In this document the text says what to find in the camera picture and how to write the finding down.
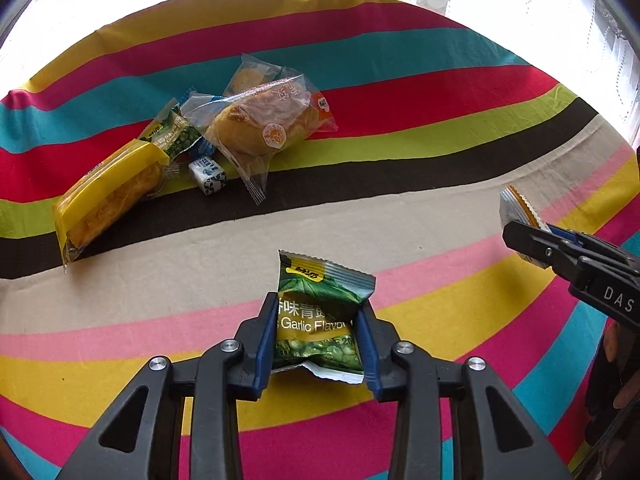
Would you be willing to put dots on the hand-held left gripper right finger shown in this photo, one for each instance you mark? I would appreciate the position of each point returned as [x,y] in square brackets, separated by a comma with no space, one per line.
[370,355]

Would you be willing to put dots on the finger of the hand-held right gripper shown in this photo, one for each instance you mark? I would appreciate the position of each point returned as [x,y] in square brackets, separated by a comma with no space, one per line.
[595,247]
[535,245]

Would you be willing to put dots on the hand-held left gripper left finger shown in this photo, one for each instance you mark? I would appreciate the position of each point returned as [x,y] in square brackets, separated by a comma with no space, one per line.
[265,345]

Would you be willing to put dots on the small white orange packet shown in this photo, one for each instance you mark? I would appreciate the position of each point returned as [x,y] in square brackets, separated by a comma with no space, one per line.
[517,207]

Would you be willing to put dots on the green pea snack packet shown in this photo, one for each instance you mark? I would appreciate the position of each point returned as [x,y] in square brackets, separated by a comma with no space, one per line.
[175,135]
[315,310]

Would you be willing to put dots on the person's right forearm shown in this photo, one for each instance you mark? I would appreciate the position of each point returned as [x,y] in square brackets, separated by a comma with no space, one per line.
[607,385]

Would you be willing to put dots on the striped colourful blanket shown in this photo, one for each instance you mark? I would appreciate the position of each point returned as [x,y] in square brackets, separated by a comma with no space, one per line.
[400,160]

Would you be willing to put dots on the white blue milk candy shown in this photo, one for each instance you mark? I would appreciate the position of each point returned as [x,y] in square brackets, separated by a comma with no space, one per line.
[207,174]

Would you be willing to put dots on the clear bread packet orange label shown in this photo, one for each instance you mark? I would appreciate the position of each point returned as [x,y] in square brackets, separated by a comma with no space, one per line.
[250,130]

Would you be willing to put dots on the large yellow cake packet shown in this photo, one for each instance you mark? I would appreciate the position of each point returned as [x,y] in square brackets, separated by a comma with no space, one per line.
[107,195]

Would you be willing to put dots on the small blue clear packet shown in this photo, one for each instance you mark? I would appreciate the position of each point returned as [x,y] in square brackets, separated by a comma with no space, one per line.
[200,110]

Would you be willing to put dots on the clear cookie packet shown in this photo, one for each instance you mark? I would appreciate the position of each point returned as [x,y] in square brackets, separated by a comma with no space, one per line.
[250,77]

